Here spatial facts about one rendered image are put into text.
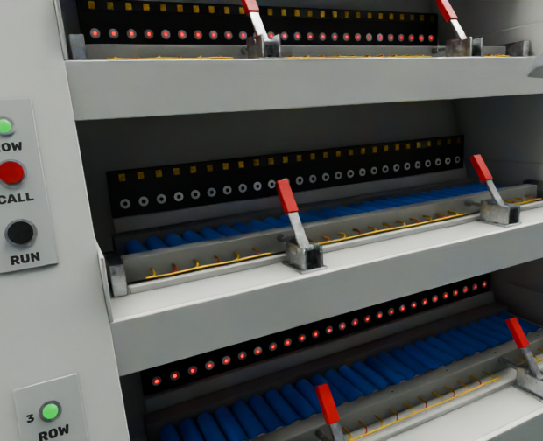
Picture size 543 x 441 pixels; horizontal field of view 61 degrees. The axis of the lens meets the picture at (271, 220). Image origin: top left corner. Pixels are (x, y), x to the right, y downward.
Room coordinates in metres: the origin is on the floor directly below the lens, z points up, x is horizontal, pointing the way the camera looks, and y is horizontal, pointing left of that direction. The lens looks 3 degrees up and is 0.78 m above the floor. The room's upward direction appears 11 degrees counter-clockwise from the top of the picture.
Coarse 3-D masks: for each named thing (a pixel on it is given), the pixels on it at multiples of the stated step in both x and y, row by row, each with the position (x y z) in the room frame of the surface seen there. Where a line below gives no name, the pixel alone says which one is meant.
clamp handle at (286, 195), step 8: (280, 184) 0.44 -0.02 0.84; (288, 184) 0.45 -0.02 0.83; (280, 192) 0.44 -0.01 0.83; (288, 192) 0.44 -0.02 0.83; (280, 200) 0.44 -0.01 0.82; (288, 200) 0.44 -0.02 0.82; (288, 208) 0.43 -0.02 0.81; (296, 208) 0.44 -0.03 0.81; (288, 216) 0.44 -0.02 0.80; (296, 216) 0.44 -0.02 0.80; (296, 224) 0.43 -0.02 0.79; (296, 232) 0.43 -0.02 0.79; (304, 232) 0.43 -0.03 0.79; (296, 240) 0.43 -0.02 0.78; (304, 240) 0.43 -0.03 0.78
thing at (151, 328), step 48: (336, 192) 0.63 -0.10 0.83; (432, 240) 0.49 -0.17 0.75; (480, 240) 0.50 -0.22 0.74; (528, 240) 0.53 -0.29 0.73; (192, 288) 0.40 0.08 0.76; (240, 288) 0.39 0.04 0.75; (288, 288) 0.40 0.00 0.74; (336, 288) 0.42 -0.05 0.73; (384, 288) 0.45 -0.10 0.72; (432, 288) 0.48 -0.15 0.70; (144, 336) 0.35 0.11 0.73; (192, 336) 0.37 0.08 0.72; (240, 336) 0.39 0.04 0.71
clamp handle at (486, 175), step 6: (474, 156) 0.55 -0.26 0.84; (480, 156) 0.56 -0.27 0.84; (474, 162) 0.55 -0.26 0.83; (480, 162) 0.55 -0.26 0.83; (480, 168) 0.55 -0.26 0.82; (486, 168) 0.55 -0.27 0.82; (480, 174) 0.55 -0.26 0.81; (486, 174) 0.55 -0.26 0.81; (486, 180) 0.55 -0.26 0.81; (486, 186) 0.55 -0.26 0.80; (492, 186) 0.54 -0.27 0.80; (492, 192) 0.54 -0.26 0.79; (492, 198) 0.54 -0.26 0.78; (498, 198) 0.54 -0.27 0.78; (498, 204) 0.54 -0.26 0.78
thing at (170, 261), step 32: (480, 192) 0.61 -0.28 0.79; (512, 192) 0.62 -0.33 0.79; (320, 224) 0.49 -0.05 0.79; (352, 224) 0.51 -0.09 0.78; (384, 224) 0.53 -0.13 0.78; (416, 224) 0.53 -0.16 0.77; (128, 256) 0.42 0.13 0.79; (160, 256) 0.42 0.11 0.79; (192, 256) 0.44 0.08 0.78; (224, 256) 0.45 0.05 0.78; (256, 256) 0.45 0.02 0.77
